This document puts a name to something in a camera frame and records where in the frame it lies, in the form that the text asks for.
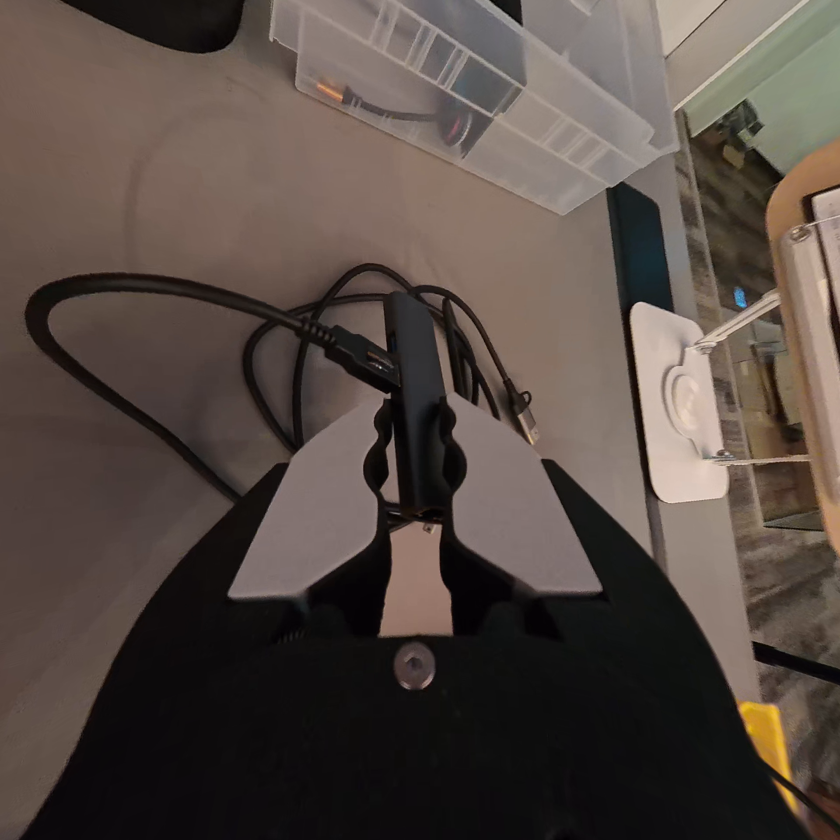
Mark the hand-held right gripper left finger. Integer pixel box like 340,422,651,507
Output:
227,398,399,631

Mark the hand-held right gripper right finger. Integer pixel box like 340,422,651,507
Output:
439,401,606,628

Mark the grey metal USB hub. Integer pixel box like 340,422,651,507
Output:
381,292,456,519

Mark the thin black cable small plug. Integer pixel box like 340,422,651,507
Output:
24,271,401,502

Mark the yellow plastic bin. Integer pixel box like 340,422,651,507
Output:
737,701,796,791

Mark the clear plastic bin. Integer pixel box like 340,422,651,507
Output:
269,0,679,216

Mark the instruction poster board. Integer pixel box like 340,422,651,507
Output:
766,138,840,532

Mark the black cable with orange bands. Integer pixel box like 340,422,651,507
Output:
313,79,481,148

